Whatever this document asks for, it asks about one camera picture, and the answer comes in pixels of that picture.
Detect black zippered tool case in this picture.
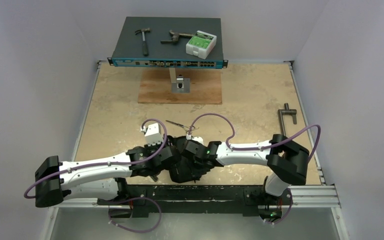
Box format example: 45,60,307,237
168,135,214,184

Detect black comb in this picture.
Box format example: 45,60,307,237
150,175,159,182

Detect silver thinning scissors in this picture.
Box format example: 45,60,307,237
165,120,197,132

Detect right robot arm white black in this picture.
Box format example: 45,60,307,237
170,134,310,204

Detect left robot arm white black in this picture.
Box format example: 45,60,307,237
34,145,182,208

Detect wooden board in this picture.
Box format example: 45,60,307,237
137,68,222,105

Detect dark metal clamp bar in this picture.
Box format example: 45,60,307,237
277,102,298,137

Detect claw hammer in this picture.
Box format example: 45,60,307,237
134,27,151,57

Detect white green plastic box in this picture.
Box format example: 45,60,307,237
185,30,217,60

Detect rusty metal clamp tool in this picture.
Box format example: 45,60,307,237
160,30,194,45

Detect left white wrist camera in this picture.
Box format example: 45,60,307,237
140,123,164,146

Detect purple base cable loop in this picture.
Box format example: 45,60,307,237
108,193,164,233

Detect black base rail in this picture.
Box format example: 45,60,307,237
97,184,292,220

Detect metal stand bracket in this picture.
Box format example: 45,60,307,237
169,67,191,94

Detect network switch rack unit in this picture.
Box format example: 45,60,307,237
107,16,229,69

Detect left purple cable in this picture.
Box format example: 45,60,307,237
23,118,169,200

